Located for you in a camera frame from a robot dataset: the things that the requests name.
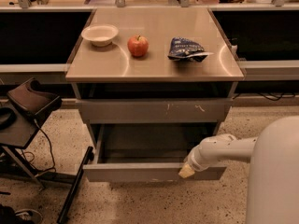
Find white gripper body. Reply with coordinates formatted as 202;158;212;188
187;145;215;172

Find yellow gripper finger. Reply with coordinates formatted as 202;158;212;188
178;163;195;178

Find grey drawer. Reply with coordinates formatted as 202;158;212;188
77;98;233;124
84;123;215;182

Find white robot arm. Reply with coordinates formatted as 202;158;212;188
179;116;299;224

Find grey metal drawer cabinet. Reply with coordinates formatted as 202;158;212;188
64;6;246;181

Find grey top drawer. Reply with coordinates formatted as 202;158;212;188
77;98;233;124

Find blue chip bag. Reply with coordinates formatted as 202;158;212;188
167;37;212;63

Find red apple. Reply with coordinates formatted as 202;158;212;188
127;35;149;57

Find white ceramic bowl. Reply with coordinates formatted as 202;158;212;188
81;24;119;47

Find dark side table stand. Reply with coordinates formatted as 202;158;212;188
0;102;94;224

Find black VR headset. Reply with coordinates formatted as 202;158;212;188
7;77;62;122

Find grey sneaker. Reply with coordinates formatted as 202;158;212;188
0;204;43;224

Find floor cables under bench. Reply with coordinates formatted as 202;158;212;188
233;91;297;102

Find black cable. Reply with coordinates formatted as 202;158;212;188
19;119;57;175

